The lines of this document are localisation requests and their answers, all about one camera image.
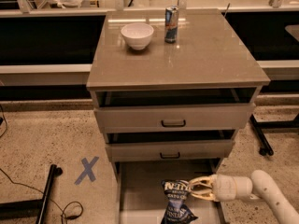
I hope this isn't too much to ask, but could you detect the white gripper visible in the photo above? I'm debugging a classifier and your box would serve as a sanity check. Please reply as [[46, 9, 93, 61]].
[[189, 175, 253, 202]]

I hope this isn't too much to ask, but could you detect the blue chip bag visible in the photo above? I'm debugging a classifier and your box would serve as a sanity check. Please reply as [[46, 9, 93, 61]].
[[161, 180, 197, 224]]

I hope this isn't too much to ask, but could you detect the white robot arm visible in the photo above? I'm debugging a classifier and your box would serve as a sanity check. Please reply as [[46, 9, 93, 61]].
[[188, 170, 299, 224]]

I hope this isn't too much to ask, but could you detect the middle grey drawer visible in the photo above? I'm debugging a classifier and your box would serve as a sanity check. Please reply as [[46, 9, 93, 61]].
[[106, 140, 234, 162]]

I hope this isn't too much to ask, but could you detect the bottom grey open drawer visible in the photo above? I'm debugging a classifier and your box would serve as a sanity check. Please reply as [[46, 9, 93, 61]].
[[118, 159, 221, 224]]

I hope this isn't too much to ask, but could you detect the grey drawer cabinet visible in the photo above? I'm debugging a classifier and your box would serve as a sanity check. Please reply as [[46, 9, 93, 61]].
[[87, 9, 269, 224]]

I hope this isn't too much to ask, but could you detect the top grey drawer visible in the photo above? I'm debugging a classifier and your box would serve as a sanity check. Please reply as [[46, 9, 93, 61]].
[[94, 104, 255, 133]]

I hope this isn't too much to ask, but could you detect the black stand leg right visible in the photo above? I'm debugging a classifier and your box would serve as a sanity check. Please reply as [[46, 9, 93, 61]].
[[249, 114, 299, 156]]

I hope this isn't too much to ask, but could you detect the black stand leg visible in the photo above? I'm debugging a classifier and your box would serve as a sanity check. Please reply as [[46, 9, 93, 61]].
[[249, 114, 299, 156], [0, 164, 63, 224]]

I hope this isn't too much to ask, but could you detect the blue tape X mark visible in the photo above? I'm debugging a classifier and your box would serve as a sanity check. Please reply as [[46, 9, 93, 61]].
[[75, 156, 99, 185]]

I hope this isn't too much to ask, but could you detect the white ceramic bowl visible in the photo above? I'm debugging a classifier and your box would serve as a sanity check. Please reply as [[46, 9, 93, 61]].
[[121, 23, 154, 50]]

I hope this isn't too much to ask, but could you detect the blue silver energy drink can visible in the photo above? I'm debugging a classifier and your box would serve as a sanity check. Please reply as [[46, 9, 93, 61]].
[[164, 6, 178, 43]]

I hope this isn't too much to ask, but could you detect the black stand leg left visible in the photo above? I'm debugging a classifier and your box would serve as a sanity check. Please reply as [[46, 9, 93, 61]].
[[0, 164, 63, 224]]

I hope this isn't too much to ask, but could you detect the black middle drawer handle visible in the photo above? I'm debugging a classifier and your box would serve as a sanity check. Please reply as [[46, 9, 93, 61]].
[[160, 152, 180, 160]]

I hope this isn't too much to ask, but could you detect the black drawer handle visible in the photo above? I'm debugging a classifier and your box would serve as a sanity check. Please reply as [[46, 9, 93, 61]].
[[161, 119, 186, 128], [160, 152, 180, 160]]

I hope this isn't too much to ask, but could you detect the black top drawer handle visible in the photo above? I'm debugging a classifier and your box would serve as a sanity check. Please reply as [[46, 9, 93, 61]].
[[161, 119, 186, 128]]

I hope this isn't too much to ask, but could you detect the black cable on floor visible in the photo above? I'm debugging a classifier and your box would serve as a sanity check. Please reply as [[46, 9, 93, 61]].
[[0, 167, 84, 224]]

